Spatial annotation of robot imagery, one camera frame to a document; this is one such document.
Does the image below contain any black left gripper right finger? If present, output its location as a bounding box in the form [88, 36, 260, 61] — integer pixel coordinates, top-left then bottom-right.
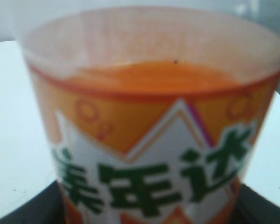
[236, 185, 280, 224]

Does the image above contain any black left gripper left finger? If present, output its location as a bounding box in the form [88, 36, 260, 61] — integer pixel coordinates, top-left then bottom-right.
[0, 181, 63, 224]

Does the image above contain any orange soda plastic bottle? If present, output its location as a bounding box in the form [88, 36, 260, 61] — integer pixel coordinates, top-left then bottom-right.
[21, 6, 280, 224]

